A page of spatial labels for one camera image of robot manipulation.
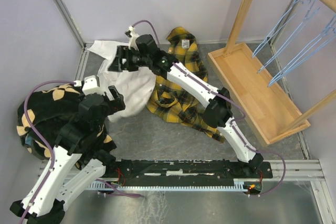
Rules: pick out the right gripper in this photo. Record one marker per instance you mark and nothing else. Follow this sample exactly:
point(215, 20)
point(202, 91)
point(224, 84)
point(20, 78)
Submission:
point(123, 52)

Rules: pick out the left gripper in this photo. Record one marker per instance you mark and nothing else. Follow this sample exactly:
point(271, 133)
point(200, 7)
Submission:
point(118, 104)

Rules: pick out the white shirt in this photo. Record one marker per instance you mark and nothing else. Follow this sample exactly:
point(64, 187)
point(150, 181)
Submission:
point(136, 87)

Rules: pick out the yellow plaid shirt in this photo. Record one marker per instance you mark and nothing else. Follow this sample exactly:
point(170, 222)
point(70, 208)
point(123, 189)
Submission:
point(169, 100)

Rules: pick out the wooden clothes rack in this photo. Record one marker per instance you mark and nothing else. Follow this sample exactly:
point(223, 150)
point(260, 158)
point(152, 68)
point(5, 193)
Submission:
point(271, 114)

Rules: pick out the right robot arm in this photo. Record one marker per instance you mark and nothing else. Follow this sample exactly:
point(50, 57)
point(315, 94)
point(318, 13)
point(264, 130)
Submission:
point(215, 101)

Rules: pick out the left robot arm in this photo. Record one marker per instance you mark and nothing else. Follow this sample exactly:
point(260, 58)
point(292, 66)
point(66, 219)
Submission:
point(65, 125)

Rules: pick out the black floral blanket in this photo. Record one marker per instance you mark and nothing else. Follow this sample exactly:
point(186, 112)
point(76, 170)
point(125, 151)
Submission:
point(49, 111)

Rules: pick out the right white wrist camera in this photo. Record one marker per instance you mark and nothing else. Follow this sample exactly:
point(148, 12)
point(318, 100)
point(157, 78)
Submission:
point(132, 35)

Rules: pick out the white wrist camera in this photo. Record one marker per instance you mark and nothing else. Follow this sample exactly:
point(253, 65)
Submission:
point(90, 85)
point(132, 35)

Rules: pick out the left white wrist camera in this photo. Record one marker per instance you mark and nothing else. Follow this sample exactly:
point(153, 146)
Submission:
point(90, 85)

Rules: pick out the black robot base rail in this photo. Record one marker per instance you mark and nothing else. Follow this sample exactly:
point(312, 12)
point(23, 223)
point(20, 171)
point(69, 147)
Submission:
point(222, 168)

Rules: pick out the aluminium corner post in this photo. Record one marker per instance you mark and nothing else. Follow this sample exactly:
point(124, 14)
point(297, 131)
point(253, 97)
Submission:
point(70, 22)

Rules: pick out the white slotted cable duct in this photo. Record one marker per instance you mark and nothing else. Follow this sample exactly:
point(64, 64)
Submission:
point(181, 183)

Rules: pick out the light blue wire hanger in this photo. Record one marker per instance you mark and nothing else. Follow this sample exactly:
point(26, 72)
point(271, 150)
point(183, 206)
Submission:
point(323, 38)
point(294, 8)
point(308, 15)

